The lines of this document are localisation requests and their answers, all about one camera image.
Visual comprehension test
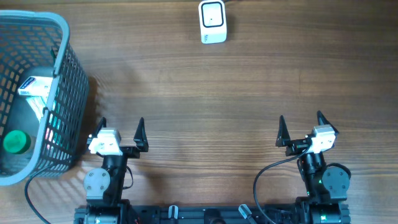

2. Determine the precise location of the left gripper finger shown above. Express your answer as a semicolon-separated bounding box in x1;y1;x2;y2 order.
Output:
133;117;147;145
86;117;106;144

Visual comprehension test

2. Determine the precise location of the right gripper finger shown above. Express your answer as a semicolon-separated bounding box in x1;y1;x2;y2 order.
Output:
317;110;339;135
277;115;290;141

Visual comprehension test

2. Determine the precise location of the white plaster box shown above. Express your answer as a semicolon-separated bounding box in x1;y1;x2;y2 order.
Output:
17;76;53;121

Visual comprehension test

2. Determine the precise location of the green lid jar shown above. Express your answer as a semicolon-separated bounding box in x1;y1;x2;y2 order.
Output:
2;130;33;154

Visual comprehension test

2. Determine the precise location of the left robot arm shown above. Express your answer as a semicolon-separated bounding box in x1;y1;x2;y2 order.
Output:
74;118;149;224

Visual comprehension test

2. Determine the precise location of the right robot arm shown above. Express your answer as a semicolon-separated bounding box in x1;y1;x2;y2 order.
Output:
275;111;351;224

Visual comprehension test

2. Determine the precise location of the white barcode scanner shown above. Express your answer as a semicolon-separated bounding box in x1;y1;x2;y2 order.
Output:
198;0;227;44

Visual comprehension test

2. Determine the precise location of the grey plastic mesh basket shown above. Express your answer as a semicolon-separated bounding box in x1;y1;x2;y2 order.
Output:
1;10;90;186

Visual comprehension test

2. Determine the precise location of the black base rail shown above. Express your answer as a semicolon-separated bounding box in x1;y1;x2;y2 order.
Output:
73;203;351;224

